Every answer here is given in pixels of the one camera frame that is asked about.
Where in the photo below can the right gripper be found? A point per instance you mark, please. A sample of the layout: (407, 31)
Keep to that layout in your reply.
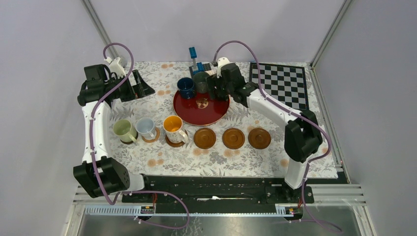
(212, 81)

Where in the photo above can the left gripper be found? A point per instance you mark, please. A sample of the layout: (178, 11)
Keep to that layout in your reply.
(141, 89)

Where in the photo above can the light blue mug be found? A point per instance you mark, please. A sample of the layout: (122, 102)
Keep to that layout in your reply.
(146, 128)

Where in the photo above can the light green mug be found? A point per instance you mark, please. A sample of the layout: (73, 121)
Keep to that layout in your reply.
(123, 127)

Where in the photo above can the light wooden coaster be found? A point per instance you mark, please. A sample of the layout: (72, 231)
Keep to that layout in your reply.
(157, 136)

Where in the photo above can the patterned mug orange inside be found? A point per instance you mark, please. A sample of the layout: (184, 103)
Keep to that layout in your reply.
(175, 132)

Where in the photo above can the dark brown wooden coaster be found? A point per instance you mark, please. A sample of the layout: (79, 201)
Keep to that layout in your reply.
(132, 139)

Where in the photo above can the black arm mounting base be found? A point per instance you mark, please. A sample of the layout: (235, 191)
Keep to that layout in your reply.
(223, 194)

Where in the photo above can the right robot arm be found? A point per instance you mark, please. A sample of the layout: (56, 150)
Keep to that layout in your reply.
(302, 136)

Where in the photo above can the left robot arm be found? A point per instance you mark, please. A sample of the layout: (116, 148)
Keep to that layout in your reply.
(99, 170)

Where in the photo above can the dark green mug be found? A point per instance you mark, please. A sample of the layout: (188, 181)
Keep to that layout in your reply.
(200, 81)

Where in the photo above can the blue and black block toy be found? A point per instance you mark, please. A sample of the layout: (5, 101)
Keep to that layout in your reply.
(198, 66)

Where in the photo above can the dark blue mug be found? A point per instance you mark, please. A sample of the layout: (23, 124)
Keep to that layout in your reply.
(186, 87)

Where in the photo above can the red round tray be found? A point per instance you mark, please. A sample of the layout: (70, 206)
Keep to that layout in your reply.
(200, 110)

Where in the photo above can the floral tablecloth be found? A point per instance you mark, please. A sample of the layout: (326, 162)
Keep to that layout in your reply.
(158, 158)

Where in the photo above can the black and white chessboard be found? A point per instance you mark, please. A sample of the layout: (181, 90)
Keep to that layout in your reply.
(284, 83)

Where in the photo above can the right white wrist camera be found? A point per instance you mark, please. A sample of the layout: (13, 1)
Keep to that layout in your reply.
(220, 63)

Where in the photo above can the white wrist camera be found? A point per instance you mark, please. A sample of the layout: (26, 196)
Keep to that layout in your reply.
(220, 63)
(117, 65)

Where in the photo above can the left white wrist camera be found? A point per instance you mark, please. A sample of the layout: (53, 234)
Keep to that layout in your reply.
(117, 65)

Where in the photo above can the aluminium rail frame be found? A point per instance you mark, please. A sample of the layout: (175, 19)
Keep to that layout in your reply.
(340, 204)

